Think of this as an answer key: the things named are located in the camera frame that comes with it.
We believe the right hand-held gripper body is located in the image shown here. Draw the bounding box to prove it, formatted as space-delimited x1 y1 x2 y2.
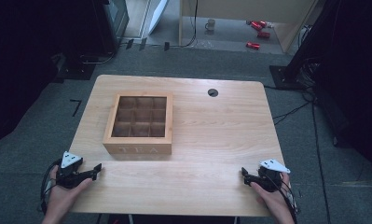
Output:
255 159 291 193

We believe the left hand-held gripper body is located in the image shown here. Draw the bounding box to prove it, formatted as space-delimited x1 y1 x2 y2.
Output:
55 150 86 189

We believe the person's left hand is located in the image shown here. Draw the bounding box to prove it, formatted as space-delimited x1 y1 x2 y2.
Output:
44 164 94 217

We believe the white board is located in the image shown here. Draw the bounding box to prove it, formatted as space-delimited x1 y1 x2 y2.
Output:
147 0 170 35

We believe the black flat floor plate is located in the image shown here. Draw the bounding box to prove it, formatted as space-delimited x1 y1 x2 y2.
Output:
52 53 97 84

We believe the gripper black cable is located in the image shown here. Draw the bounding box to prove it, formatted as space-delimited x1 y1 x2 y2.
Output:
264 170 300 224
39 158 62 216

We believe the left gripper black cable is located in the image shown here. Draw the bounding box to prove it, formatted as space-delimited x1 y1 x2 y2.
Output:
39 158 62 216

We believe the black looped floor cable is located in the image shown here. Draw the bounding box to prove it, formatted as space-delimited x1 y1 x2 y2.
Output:
78 50 117 65

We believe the black stand base plate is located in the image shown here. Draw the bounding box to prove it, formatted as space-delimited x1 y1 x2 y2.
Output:
269 63 304 91

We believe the black hanging cable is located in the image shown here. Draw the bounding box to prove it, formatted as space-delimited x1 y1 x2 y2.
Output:
169 0 200 49

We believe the black angled floor tape mark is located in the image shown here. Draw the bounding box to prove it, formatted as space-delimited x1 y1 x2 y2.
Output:
69 98 83 118

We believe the black cabinet with screen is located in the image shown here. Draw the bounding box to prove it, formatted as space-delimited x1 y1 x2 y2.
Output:
91 0 131 55

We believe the person's right hand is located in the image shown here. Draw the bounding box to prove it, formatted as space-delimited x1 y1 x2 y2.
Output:
250 172 296 218

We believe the grey mug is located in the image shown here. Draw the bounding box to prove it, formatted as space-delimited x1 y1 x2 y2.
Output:
204 18 217 33

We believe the light wooden shelf unit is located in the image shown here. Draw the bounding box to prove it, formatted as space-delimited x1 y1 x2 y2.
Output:
177 0 319 54

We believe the long black floor cable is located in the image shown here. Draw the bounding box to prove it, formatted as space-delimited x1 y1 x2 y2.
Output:
310 99 332 224

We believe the wooden compartment box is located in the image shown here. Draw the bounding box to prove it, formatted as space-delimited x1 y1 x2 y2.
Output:
102 91 174 156

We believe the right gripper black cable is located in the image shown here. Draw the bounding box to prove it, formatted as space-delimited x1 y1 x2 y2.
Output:
264 170 300 224

